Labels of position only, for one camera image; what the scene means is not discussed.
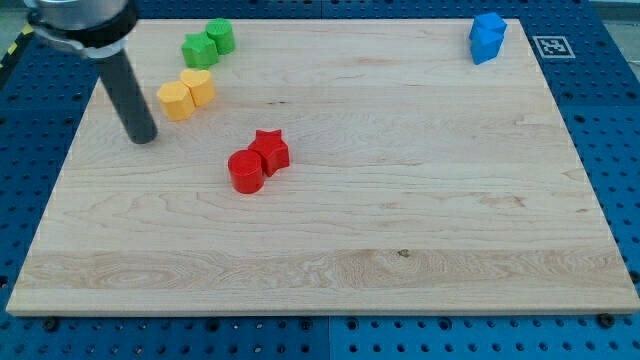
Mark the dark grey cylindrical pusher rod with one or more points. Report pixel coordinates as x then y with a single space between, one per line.
118 78

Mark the yellow hexagon block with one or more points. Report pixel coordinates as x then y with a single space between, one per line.
176 101

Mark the yellow heart block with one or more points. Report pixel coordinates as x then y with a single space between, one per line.
200 84

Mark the green star block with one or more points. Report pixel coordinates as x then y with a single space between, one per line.
199 51

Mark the green cylinder block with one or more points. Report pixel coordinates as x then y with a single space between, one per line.
220 30

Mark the red cylinder block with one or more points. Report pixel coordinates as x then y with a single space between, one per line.
246 173

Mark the red star block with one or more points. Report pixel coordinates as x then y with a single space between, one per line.
272 149

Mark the light wooden board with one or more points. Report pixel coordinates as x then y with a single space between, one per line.
419 184

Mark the black bolt front left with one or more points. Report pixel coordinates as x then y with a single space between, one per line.
50 324

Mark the black bolt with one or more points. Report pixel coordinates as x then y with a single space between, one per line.
50 324
606 321

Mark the blue pentagon block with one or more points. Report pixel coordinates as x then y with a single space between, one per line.
485 45

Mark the blue cube block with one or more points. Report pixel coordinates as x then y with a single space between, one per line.
490 21

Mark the white fiducial marker tag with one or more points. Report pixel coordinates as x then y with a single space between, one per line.
553 47

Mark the black bolt front right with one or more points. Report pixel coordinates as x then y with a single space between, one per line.
606 321

